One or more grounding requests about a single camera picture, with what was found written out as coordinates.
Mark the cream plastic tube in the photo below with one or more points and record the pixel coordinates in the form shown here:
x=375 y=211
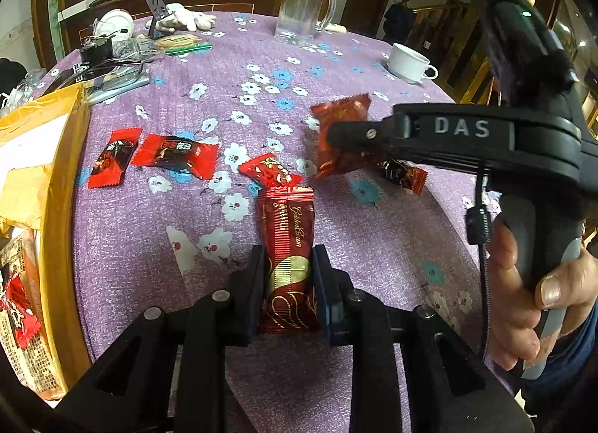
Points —
x=336 y=28

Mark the small dark red candy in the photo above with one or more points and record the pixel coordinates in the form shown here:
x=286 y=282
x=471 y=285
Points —
x=404 y=174

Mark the dark red chocolate bar packet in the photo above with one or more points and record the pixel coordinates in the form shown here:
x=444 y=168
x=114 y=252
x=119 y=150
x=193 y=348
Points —
x=287 y=237

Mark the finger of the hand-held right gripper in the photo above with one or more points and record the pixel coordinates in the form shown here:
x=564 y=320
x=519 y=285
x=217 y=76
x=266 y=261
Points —
x=355 y=139

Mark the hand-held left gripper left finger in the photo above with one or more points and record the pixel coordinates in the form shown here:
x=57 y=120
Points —
x=252 y=293

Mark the large clear plastic bag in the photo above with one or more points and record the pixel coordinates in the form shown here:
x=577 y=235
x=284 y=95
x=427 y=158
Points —
x=28 y=82

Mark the black booklet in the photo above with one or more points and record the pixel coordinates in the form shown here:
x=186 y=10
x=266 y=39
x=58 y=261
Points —
x=70 y=73

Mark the white cup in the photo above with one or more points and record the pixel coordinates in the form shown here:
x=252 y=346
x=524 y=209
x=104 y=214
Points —
x=406 y=61

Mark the small clear plastic bags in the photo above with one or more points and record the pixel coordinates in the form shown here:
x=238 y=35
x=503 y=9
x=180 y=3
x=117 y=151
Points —
x=135 y=47

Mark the large red snack packet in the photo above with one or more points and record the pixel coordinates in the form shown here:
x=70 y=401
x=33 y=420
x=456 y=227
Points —
x=343 y=108

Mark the glass mug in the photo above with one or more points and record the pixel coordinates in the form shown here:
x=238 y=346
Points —
x=296 y=12

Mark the yellow cardboard box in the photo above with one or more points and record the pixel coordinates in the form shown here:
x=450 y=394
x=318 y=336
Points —
x=60 y=209

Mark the green biscuit packet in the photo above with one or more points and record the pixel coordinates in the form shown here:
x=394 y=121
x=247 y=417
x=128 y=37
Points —
x=180 y=43

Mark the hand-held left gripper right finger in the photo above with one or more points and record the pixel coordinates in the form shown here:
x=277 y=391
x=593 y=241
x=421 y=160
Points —
x=327 y=293

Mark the small black device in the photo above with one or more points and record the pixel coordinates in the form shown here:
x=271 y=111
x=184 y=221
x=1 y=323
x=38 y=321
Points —
x=96 y=50

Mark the black leather sofa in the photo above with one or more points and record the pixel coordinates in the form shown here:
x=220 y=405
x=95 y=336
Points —
x=9 y=71

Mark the short red black candy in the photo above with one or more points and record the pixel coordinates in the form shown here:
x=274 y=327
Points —
x=112 y=157

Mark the red white candy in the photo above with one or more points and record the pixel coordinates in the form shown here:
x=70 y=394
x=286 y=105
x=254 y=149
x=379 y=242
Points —
x=18 y=316
x=268 y=169

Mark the long red black candy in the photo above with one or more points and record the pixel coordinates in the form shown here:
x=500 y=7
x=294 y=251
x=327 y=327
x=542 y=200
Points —
x=173 y=153

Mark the eyeglasses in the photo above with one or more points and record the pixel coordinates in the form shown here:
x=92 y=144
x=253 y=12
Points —
x=100 y=69

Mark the gold framed wooden partition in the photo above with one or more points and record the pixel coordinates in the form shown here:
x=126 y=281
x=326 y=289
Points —
x=469 y=78

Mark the person's right hand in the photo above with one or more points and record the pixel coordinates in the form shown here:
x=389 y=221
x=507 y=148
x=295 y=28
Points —
x=504 y=302

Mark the white glove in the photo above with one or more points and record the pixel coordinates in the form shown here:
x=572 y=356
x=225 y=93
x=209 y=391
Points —
x=182 y=17

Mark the silver booklet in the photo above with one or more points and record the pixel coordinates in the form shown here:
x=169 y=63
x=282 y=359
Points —
x=131 y=85

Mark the orange cracker packet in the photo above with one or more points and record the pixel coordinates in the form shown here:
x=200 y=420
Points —
x=28 y=255

